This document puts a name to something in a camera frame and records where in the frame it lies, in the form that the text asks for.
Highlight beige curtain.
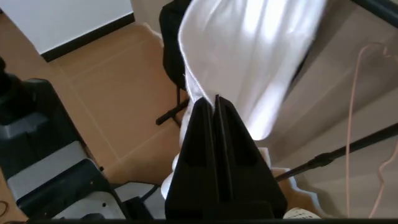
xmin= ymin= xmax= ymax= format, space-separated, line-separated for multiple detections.
xmin=130 ymin=0 xmax=398 ymax=218

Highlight white garment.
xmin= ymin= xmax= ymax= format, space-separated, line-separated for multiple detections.
xmin=160 ymin=0 xmax=327 ymax=200

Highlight white laundry basket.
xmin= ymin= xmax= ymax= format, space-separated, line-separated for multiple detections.
xmin=282 ymin=207 xmax=322 ymax=220

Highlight black clothes rack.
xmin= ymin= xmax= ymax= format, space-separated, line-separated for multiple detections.
xmin=155 ymin=0 xmax=398 ymax=183

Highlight black shorts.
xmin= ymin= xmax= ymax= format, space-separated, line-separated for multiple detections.
xmin=159 ymin=0 xmax=193 ymax=91

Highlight pink clothes hanger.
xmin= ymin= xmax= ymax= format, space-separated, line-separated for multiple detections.
xmin=345 ymin=43 xmax=398 ymax=218

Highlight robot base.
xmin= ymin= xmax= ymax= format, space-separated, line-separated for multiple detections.
xmin=0 ymin=55 xmax=165 ymax=220

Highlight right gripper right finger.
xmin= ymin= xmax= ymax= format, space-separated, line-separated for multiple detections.
xmin=214 ymin=95 xmax=289 ymax=218

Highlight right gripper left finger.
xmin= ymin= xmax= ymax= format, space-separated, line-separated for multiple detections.
xmin=164 ymin=96 xmax=221 ymax=218

